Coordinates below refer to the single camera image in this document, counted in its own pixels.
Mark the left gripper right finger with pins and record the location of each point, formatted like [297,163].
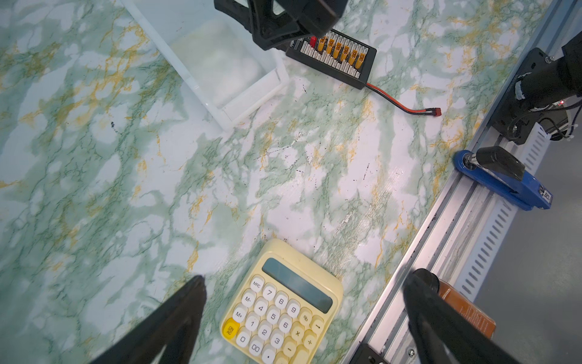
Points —
[440,333]

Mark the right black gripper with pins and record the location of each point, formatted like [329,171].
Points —
[297,20]

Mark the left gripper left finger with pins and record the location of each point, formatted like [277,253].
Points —
[169,333]

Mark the white plastic bin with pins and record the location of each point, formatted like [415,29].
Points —
[215,56]

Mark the brown spice bottle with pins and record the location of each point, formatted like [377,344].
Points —
[465,308]

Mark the black battery charging board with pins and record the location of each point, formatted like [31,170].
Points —
[337,55]

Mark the yellow calculator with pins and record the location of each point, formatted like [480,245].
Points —
[283,307]

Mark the blue black handheld tool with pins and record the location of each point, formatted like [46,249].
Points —
[501,172]

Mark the aluminium front frame rail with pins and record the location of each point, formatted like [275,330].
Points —
[465,230]

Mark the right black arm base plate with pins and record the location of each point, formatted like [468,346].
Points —
[539,82]

